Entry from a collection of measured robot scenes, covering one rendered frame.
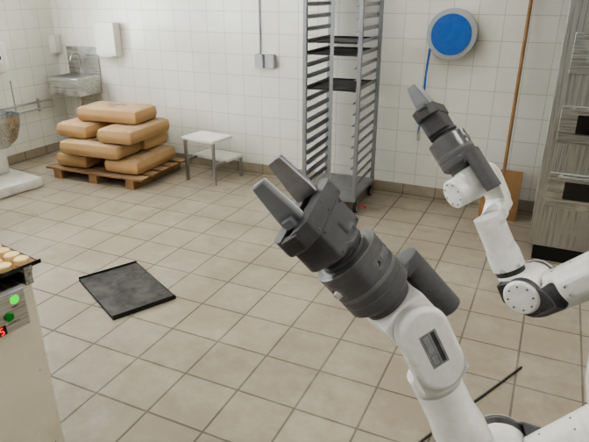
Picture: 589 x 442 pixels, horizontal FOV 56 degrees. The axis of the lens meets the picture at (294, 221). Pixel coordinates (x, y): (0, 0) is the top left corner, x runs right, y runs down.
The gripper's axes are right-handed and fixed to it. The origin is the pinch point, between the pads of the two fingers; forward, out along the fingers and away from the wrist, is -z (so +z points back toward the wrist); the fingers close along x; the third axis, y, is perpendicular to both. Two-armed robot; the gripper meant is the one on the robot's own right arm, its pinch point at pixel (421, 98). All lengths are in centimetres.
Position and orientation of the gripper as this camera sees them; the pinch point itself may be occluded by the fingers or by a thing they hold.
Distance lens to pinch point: 132.9
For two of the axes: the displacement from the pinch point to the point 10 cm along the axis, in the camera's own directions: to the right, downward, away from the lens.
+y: -7.2, 5.0, 4.8
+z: 4.7, 8.6, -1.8
